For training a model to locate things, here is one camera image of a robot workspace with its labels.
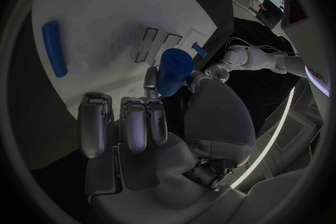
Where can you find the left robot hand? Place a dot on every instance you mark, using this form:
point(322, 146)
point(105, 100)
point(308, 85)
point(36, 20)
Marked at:
point(219, 73)

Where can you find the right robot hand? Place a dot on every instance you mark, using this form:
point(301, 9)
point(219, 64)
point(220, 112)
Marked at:
point(147, 175)

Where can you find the blue short cylinder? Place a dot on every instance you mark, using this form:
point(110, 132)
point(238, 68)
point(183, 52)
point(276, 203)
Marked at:
point(174, 68)

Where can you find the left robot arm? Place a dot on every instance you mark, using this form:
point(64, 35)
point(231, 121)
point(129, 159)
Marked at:
point(262, 59)

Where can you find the white task board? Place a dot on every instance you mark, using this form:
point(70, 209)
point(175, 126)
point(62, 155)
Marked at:
point(110, 7)

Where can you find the blue peg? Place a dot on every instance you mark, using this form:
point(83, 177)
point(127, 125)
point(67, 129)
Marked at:
point(199, 49)

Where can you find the desk with screen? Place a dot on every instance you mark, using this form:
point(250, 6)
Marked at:
point(270, 7)

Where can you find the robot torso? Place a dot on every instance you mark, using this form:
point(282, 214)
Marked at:
point(315, 49)

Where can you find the blue long cylinder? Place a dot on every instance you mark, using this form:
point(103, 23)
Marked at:
point(53, 49)

